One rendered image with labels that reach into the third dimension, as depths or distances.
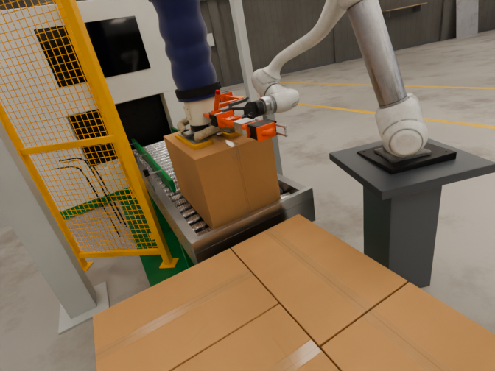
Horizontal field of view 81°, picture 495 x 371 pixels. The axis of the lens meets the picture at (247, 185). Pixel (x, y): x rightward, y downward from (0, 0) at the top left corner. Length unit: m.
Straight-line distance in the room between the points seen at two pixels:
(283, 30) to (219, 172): 11.13
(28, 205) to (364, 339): 1.68
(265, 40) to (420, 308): 11.51
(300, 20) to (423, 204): 11.30
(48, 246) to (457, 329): 1.91
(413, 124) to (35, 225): 1.88
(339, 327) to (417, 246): 0.82
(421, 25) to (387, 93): 13.64
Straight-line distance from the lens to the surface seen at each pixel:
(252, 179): 1.45
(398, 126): 1.20
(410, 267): 1.79
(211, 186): 1.36
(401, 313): 1.08
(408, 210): 1.56
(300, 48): 1.46
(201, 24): 1.52
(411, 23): 14.58
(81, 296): 2.22
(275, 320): 1.05
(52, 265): 2.09
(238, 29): 4.47
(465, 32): 15.66
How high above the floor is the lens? 1.36
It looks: 26 degrees down
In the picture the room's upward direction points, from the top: 11 degrees counter-clockwise
